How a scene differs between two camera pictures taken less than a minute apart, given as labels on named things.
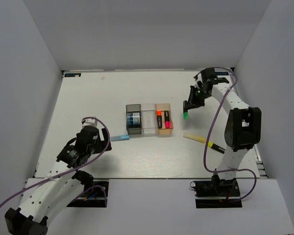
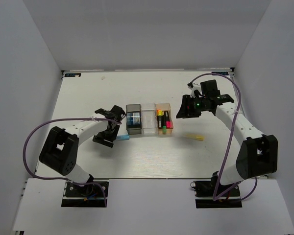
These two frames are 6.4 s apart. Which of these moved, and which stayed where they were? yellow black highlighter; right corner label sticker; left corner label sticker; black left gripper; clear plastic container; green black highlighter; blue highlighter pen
Moved: yellow black highlighter; green black highlighter; black left gripper
Stayed: blue highlighter pen; clear plastic container; left corner label sticker; right corner label sticker
